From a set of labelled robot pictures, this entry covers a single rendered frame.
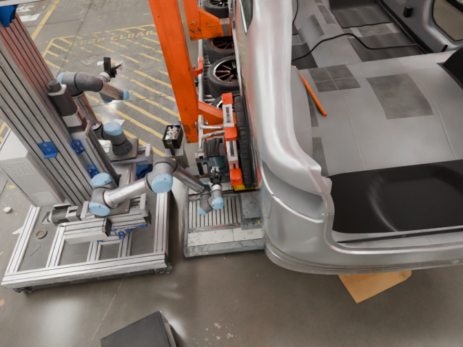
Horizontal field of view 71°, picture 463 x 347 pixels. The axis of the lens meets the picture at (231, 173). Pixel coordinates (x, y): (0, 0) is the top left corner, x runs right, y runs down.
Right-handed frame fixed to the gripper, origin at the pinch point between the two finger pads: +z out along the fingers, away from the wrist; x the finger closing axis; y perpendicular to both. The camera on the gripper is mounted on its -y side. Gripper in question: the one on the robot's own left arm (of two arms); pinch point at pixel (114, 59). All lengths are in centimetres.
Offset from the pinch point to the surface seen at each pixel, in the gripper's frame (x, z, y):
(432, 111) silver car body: 229, -31, -9
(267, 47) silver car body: 118, -82, -68
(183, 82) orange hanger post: 59, -16, 2
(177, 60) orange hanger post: 56, -16, -15
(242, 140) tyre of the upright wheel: 110, -71, 0
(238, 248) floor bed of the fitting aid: 116, -91, 104
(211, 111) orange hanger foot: 78, -6, 35
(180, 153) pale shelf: 52, -24, 72
